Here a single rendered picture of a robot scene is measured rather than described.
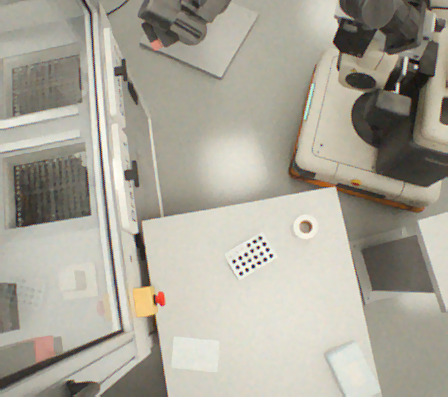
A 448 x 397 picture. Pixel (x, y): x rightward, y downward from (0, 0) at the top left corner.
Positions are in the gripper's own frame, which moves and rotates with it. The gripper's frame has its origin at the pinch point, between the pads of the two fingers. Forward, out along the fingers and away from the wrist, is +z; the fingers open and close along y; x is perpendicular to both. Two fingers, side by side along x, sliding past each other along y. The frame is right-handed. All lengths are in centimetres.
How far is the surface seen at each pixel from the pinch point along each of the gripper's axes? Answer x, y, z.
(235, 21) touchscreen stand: 43, -49, 122
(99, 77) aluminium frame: 7.7, 21.7, 15.6
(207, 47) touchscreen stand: 47, -28, 116
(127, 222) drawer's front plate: 37, 34, -7
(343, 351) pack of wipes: 86, 3, -40
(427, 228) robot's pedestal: 81, -38, -25
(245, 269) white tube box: 67, 14, -13
